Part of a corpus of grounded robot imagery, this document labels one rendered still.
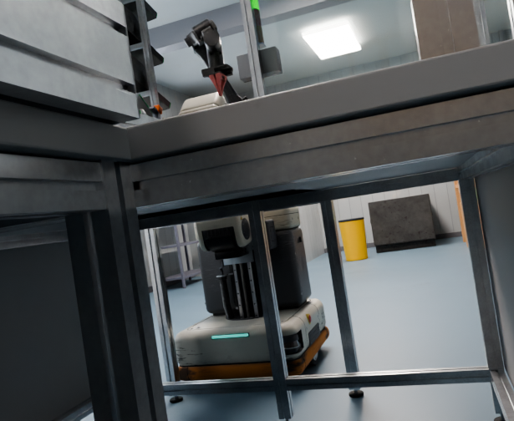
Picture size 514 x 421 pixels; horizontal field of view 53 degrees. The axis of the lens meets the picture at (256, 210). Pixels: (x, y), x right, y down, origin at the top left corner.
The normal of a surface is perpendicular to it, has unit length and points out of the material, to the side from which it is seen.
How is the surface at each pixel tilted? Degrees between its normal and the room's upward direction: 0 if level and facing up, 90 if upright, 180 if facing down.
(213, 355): 90
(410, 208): 90
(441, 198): 90
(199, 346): 90
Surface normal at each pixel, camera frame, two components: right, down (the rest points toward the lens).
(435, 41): -0.31, 0.03
